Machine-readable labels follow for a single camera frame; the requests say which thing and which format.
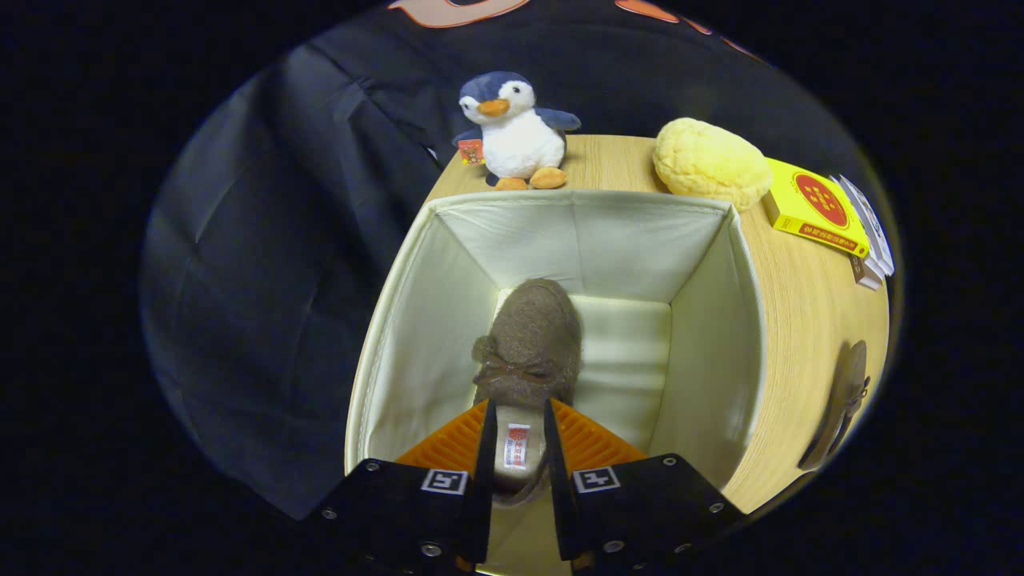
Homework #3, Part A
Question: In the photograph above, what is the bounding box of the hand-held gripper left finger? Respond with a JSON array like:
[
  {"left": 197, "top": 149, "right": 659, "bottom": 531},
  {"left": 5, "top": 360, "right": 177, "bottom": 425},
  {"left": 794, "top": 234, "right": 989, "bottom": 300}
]
[{"left": 308, "top": 398, "right": 498, "bottom": 576}]

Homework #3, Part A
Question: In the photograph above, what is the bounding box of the penguin plush toy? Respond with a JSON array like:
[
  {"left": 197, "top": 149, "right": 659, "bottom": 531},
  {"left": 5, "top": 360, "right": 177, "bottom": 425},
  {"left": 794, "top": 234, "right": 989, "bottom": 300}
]
[{"left": 452, "top": 70, "right": 582, "bottom": 191}]

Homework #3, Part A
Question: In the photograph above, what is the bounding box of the brown fuzzy shoe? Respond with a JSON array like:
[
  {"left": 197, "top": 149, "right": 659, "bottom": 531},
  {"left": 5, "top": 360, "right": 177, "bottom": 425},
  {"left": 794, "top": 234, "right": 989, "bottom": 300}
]
[
  {"left": 470, "top": 278, "right": 583, "bottom": 506},
  {"left": 798, "top": 340, "right": 870, "bottom": 471}
]

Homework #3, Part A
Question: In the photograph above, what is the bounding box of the beige fabric storage box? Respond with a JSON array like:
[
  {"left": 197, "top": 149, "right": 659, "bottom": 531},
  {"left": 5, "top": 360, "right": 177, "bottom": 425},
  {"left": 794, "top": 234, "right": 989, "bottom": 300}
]
[{"left": 344, "top": 189, "right": 767, "bottom": 576}]

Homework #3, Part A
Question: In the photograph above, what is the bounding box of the yellow box with red circle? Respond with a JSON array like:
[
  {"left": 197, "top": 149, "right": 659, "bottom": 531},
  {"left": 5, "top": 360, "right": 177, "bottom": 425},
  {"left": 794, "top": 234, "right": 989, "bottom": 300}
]
[{"left": 762, "top": 158, "right": 871, "bottom": 258}]

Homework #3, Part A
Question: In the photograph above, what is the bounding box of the yellow bread-shaped plush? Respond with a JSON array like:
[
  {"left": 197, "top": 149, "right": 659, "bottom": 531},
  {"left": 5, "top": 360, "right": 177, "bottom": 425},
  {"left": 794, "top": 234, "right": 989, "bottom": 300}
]
[{"left": 653, "top": 118, "right": 774, "bottom": 213}]

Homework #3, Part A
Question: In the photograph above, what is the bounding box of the stack of white illustrated booklets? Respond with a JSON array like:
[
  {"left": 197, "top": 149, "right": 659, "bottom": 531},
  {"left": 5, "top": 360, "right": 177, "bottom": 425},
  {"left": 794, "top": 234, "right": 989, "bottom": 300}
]
[{"left": 829, "top": 174, "right": 896, "bottom": 291}]

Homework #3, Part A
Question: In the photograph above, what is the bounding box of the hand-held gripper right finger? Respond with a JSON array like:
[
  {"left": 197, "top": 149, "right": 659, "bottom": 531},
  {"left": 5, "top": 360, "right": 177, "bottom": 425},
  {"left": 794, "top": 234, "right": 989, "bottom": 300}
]
[{"left": 544, "top": 398, "right": 749, "bottom": 576}]

